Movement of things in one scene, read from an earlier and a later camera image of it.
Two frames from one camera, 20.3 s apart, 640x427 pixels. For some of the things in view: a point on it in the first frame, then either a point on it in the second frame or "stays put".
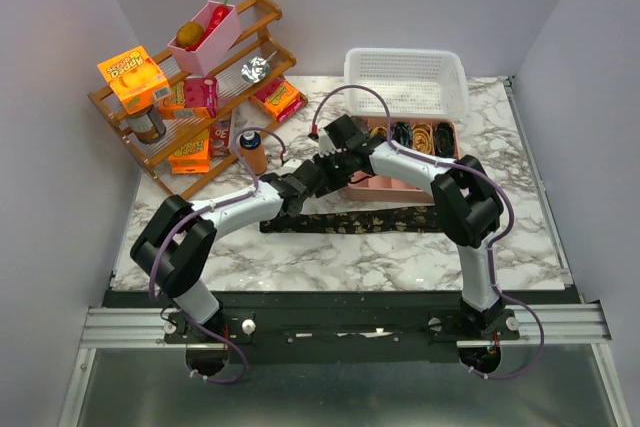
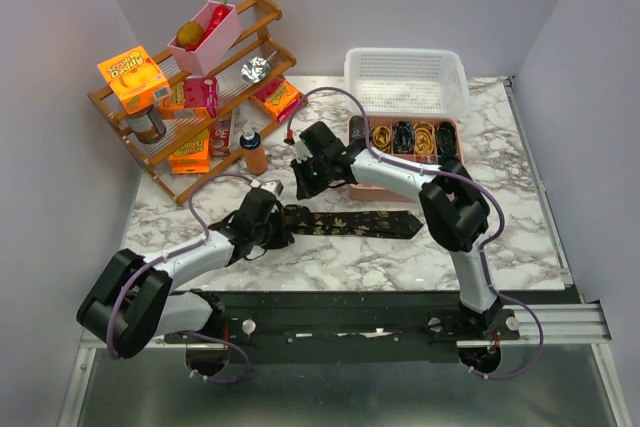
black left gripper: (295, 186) to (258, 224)
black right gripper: (330, 184) stays put
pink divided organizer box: (430, 135) stays put
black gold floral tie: (392, 221) stays put
